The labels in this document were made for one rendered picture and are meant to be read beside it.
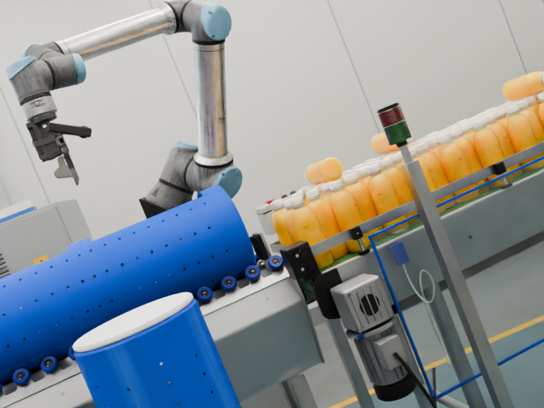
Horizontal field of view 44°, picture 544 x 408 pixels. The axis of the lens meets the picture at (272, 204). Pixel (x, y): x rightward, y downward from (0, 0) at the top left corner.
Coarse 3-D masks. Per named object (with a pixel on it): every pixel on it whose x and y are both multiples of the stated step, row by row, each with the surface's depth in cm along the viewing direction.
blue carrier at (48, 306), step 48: (96, 240) 186; (144, 240) 184; (192, 240) 185; (240, 240) 189; (0, 288) 176; (48, 288) 176; (96, 288) 178; (144, 288) 182; (192, 288) 189; (0, 336) 172; (48, 336) 176
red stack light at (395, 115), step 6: (396, 108) 175; (378, 114) 177; (384, 114) 175; (390, 114) 175; (396, 114) 175; (402, 114) 176; (384, 120) 176; (390, 120) 175; (396, 120) 175; (402, 120) 176; (384, 126) 177
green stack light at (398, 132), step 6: (390, 126) 175; (396, 126) 175; (402, 126) 175; (408, 126) 177; (390, 132) 176; (396, 132) 175; (402, 132) 175; (408, 132) 176; (390, 138) 176; (396, 138) 175; (402, 138) 175; (390, 144) 177
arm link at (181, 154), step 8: (176, 144) 265; (184, 144) 264; (192, 144) 264; (176, 152) 264; (184, 152) 263; (192, 152) 263; (168, 160) 266; (176, 160) 263; (184, 160) 262; (192, 160) 260; (168, 168) 265; (176, 168) 263; (184, 168) 260; (160, 176) 268; (168, 176) 264; (176, 176) 264; (184, 176) 261; (176, 184) 264; (184, 184) 264
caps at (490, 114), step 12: (528, 96) 234; (540, 96) 216; (492, 108) 243; (504, 108) 224; (516, 108) 212; (468, 120) 234; (480, 120) 208; (444, 132) 217; (456, 132) 210; (408, 144) 230; (420, 144) 207; (384, 156) 218; (396, 156) 209; (360, 168) 206; (372, 168) 198
